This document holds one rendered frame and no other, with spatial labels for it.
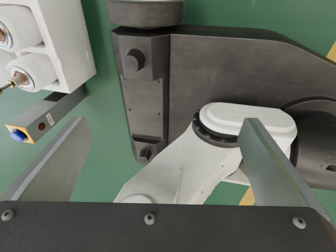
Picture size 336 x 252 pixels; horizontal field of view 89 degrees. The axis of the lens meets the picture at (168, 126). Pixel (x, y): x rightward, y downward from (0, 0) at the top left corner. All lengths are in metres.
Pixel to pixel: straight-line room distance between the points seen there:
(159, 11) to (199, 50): 0.13
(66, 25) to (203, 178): 0.58
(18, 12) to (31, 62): 0.12
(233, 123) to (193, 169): 0.13
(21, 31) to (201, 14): 0.48
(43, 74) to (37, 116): 0.16
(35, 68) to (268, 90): 0.64
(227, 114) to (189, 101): 0.16
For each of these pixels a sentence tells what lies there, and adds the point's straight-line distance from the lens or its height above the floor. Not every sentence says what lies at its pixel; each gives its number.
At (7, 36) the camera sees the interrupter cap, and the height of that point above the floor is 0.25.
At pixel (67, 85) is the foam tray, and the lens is 0.67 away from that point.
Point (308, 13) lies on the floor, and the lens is 0.68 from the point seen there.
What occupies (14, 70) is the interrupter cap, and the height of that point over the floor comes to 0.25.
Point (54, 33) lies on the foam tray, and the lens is 0.63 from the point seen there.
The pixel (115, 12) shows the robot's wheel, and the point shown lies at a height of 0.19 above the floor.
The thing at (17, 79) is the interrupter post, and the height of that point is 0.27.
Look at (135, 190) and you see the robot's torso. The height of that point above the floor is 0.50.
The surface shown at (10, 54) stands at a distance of 0.75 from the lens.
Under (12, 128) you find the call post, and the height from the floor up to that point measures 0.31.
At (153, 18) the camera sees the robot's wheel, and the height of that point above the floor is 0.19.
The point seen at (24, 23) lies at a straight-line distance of 0.61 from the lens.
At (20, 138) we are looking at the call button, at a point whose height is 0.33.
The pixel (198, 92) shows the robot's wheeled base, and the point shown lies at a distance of 0.51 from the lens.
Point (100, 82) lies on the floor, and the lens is 0.82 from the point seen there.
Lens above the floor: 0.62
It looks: 49 degrees down
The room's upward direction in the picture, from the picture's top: 163 degrees counter-clockwise
